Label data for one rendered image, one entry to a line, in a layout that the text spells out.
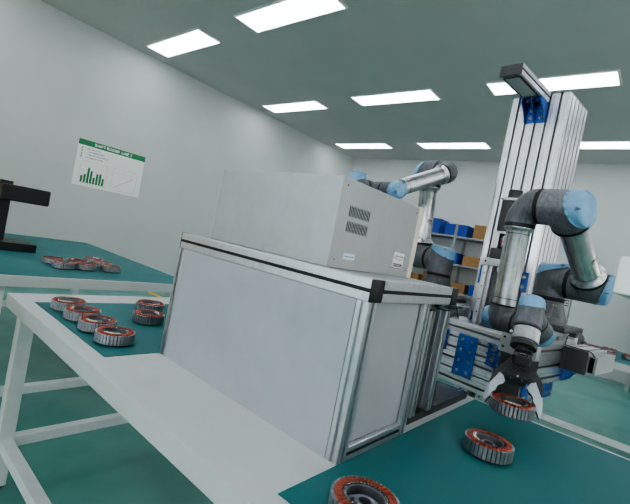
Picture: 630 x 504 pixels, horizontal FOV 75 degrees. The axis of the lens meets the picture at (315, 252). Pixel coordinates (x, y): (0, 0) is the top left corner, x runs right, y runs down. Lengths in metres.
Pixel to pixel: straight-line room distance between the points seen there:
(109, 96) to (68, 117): 0.61
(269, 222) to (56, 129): 5.34
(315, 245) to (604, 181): 7.37
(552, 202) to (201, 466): 1.20
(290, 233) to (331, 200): 0.14
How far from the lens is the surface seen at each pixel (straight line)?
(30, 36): 6.32
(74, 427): 2.16
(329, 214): 0.91
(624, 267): 0.46
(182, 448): 0.88
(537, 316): 1.38
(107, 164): 6.42
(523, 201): 1.51
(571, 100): 2.23
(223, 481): 0.80
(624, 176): 8.09
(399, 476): 0.92
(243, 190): 1.13
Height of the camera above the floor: 1.16
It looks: 1 degrees down
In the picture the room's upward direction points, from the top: 11 degrees clockwise
